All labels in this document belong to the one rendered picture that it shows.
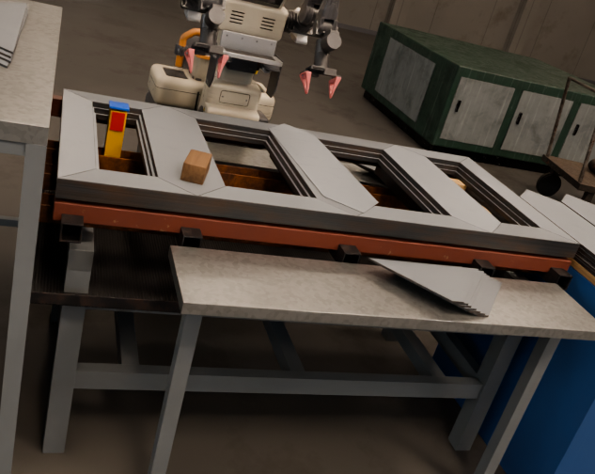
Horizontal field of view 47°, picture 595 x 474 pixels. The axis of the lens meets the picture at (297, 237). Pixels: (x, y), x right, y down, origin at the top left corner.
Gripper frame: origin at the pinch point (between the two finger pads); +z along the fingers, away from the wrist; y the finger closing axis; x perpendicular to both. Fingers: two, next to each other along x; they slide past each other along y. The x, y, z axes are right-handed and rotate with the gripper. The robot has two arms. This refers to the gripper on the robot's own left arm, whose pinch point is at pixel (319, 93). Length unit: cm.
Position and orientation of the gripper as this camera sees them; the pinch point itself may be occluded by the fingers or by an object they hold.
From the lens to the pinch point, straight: 258.8
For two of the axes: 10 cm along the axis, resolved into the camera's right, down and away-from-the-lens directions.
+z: -0.9, 10.0, -0.1
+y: 9.2, 0.9, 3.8
